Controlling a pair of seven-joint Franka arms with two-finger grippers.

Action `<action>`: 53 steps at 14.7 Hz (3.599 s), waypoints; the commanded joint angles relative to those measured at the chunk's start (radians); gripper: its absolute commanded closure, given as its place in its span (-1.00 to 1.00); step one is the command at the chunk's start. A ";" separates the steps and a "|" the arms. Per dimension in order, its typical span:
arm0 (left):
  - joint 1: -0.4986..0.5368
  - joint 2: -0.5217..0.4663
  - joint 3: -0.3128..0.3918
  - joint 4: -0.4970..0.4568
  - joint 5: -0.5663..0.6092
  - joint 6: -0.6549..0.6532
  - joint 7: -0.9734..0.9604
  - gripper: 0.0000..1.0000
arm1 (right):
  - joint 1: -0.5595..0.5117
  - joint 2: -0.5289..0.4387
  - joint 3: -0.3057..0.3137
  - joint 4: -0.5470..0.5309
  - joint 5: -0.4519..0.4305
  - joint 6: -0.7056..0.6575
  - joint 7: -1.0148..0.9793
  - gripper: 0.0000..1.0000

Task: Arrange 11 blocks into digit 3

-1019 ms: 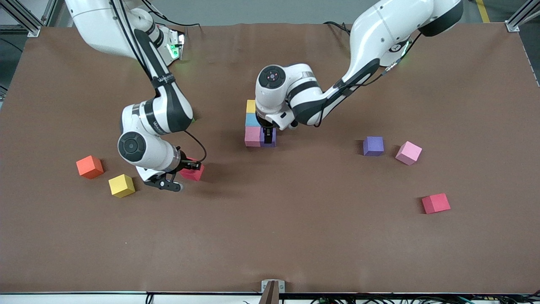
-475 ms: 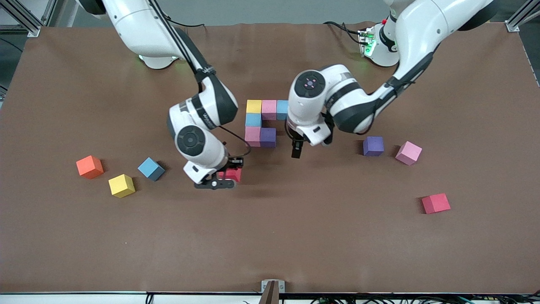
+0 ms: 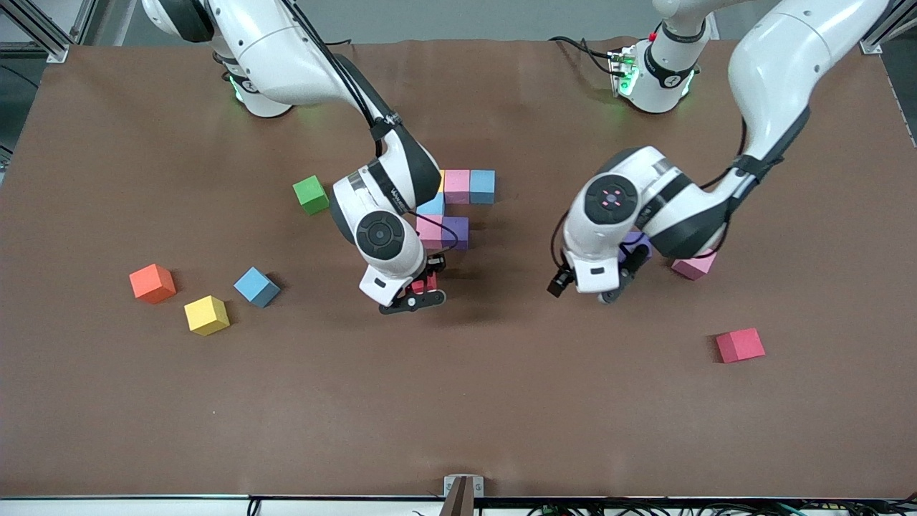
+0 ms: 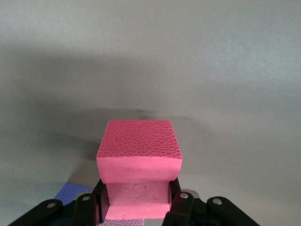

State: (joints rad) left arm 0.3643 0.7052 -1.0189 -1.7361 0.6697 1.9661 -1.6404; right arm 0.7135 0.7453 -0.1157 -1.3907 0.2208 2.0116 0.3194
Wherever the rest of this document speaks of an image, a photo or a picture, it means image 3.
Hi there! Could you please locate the pink foam cube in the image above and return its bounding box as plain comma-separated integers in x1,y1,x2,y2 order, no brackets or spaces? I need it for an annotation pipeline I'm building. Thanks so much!
443,169,472,206
416,215,445,252
671,251,717,282

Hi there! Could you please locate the purple foam cube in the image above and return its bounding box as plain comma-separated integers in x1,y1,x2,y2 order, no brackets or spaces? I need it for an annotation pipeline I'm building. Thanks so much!
441,216,470,252
619,232,653,263

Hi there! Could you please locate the large table cover mat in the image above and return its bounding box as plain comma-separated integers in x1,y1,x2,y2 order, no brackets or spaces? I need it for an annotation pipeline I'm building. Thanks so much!
0,36,917,500

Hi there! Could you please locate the green foam cube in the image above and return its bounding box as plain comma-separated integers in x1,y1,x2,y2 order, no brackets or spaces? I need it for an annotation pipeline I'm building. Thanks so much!
292,175,332,216

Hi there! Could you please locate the orange foam cube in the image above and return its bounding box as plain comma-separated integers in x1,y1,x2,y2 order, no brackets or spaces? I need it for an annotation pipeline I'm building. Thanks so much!
129,263,177,305

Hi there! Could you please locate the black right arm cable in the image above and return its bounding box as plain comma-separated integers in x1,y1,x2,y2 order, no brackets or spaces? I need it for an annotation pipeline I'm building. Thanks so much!
414,217,460,253

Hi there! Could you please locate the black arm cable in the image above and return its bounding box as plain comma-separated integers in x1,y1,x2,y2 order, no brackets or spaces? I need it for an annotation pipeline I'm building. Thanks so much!
550,206,575,270
414,217,460,253

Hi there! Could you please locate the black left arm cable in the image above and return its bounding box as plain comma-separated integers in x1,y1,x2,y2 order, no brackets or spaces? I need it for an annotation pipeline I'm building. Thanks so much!
550,206,575,270

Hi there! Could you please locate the grey camera pole bracket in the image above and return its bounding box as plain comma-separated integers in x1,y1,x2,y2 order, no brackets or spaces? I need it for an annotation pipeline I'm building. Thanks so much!
438,474,486,516

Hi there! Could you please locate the black left base cable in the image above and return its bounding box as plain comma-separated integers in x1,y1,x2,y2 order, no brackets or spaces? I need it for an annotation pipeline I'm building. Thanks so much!
549,34,618,78

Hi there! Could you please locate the aluminium frame profile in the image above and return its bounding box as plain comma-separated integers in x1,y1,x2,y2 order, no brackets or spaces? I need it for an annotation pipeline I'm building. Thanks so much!
0,0,99,64
858,0,917,56

